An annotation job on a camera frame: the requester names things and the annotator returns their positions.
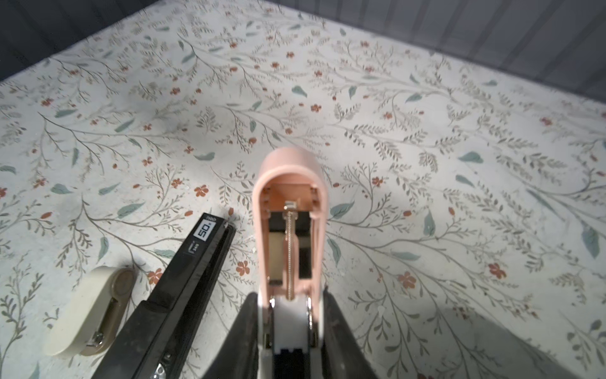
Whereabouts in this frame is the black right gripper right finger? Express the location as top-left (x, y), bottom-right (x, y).
top-left (321, 287), bottom-right (377, 379)

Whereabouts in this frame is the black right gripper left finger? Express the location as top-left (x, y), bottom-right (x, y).
top-left (203, 292), bottom-right (259, 379)

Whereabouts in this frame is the black long stapler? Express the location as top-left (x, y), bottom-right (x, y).
top-left (93, 213), bottom-right (235, 378)

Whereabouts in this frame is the beige mini stapler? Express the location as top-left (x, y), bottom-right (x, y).
top-left (43, 266), bottom-right (137, 358)

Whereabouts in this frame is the pink mini stapler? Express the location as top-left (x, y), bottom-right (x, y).
top-left (252, 147), bottom-right (328, 378)

